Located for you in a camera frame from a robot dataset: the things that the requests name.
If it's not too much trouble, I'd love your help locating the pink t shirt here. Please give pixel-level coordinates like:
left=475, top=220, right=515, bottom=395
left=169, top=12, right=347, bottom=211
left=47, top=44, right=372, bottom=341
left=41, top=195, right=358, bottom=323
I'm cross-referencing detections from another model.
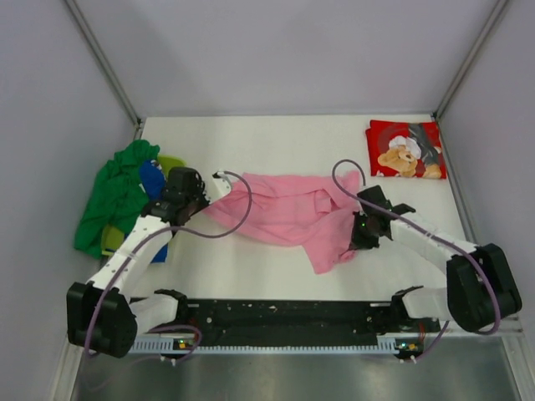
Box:
left=205, top=173, right=359, bottom=274

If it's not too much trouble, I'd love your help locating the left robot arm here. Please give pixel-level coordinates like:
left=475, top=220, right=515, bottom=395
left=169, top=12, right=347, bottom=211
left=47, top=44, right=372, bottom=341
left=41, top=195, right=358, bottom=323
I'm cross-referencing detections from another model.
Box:
left=66, top=167, right=208, bottom=358

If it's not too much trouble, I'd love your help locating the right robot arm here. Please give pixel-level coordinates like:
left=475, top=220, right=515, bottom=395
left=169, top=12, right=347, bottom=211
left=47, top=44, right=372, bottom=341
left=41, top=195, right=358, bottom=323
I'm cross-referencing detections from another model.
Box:
left=350, top=185, right=522, bottom=333

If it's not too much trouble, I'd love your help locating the blue t shirt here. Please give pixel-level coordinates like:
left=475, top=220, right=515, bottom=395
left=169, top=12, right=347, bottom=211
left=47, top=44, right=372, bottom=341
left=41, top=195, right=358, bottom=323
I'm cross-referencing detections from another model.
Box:
left=137, top=159, right=169, bottom=264

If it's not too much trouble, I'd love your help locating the green t shirt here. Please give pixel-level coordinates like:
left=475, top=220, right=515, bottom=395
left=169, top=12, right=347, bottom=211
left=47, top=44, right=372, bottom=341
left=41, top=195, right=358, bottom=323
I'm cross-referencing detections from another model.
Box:
left=74, top=140, right=160, bottom=259

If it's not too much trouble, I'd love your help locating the red folded bear t shirt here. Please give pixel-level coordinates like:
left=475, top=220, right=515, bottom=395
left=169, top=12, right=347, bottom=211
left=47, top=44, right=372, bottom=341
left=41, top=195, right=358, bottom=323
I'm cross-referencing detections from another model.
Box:
left=365, top=119, right=447, bottom=180

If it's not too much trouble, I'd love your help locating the lime green plastic bin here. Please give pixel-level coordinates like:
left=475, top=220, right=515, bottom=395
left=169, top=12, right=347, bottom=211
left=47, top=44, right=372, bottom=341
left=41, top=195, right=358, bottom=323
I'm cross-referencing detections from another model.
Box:
left=100, top=155, right=186, bottom=256

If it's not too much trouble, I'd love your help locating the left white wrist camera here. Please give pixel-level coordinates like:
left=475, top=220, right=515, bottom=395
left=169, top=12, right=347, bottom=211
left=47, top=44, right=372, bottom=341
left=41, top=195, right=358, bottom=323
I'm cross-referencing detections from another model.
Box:
left=211, top=170, right=232, bottom=202

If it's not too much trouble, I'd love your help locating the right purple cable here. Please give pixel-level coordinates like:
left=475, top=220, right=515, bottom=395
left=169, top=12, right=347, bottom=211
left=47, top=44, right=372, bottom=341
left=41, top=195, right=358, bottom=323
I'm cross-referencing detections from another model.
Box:
left=331, top=159, right=502, bottom=335

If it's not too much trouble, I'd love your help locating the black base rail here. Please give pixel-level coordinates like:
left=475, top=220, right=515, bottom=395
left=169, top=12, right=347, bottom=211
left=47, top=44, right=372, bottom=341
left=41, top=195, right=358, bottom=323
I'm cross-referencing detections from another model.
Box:
left=160, top=299, right=430, bottom=347

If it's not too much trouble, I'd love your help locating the left aluminium frame post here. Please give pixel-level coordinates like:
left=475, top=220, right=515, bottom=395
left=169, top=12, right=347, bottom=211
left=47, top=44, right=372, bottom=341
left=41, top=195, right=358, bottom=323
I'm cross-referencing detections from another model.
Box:
left=62, top=0, right=142, bottom=129

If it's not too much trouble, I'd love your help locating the aluminium frame post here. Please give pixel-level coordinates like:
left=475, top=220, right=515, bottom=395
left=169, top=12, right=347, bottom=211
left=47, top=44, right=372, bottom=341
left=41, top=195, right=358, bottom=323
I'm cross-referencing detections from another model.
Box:
left=62, top=0, right=142, bottom=129
left=432, top=0, right=512, bottom=121

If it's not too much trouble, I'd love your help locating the white slotted cable duct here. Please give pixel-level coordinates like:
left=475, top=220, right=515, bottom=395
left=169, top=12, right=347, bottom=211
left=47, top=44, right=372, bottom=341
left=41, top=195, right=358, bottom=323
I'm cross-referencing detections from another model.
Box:
left=132, top=332, right=423, bottom=357

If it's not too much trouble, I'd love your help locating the right aluminium frame post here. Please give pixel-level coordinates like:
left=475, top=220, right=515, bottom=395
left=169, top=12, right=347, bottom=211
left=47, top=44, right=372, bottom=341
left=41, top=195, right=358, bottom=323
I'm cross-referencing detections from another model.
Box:
left=432, top=0, right=512, bottom=121

